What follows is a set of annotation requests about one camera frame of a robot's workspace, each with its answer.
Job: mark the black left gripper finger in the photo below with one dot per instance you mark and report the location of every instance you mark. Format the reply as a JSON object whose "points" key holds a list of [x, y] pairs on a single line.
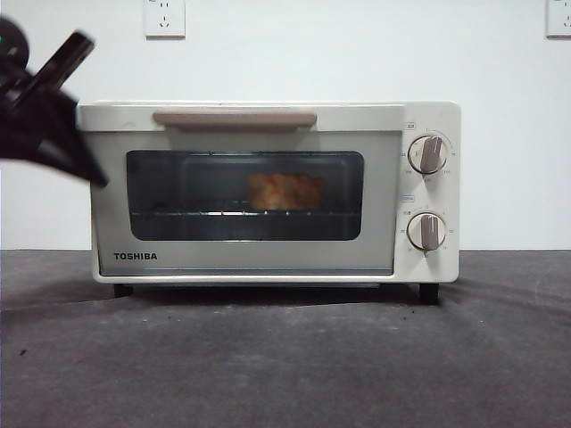
{"points": [[58, 64], [58, 134]]}

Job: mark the golden brown bread loaf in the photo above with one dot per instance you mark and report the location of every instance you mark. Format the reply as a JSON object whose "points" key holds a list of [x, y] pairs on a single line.
{"points": [[285, 191]]}

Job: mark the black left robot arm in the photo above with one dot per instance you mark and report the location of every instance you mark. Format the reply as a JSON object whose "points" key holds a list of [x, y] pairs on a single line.
{"points": [[11, 44]]}

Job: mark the cream oven knob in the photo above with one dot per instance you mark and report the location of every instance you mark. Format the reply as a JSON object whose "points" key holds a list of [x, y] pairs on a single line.
{"points": [[429, 155], [427, 232]]}

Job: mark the cream Toshiba toaster oven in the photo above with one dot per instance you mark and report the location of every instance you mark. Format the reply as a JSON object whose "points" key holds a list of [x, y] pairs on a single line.
{"points": [[430, 192]]}

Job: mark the white wall socket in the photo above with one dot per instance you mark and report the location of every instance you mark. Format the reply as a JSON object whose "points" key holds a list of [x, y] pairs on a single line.
{"points": [[560, 18], [164, 20]]}

